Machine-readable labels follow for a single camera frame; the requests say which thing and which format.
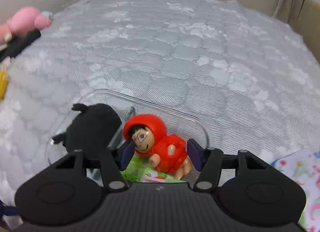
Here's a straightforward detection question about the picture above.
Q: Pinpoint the yellow plastic box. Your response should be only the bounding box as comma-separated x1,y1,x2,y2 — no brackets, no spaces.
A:
0,69,8,100

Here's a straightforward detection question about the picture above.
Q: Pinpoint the beige headboard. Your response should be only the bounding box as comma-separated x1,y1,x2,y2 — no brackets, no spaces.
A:
291,0,320,62

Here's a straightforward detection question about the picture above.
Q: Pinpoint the blue floral tin case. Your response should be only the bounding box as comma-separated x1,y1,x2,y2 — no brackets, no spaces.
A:
272,149,319,231

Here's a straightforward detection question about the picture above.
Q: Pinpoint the pink plush toy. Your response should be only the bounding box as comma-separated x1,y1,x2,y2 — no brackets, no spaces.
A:
1,6,52,44

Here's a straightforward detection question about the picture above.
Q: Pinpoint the grey quilted mattress cover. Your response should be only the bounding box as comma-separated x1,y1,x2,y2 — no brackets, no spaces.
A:
1,0,319,204

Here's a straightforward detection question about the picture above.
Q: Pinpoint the clear glass container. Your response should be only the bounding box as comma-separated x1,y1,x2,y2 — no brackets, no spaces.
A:
44,88,213,188

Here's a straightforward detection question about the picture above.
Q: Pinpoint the red hooded doll figure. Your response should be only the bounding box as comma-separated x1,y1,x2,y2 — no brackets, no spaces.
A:
123,114,193,179

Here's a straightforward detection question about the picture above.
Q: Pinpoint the black plush cat toy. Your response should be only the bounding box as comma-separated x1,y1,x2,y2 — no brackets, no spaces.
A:
52,103,121,159

